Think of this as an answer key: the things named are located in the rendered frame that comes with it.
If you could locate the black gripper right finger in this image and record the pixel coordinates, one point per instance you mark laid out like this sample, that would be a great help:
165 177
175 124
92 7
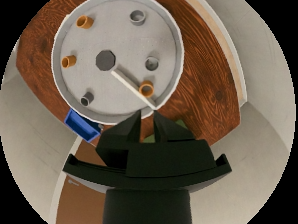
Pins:
169 131

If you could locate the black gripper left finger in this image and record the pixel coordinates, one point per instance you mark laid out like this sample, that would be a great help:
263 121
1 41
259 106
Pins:
125 130

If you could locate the blue open tray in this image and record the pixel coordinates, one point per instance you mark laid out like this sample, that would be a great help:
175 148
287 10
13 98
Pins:
81 125

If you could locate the grey short cylinder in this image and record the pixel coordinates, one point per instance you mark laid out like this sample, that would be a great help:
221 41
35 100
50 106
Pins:
154 69
135 13
89 98

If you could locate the orange cylinder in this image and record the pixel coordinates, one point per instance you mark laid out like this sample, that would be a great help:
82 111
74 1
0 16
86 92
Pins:
68 61
82 24
146 93

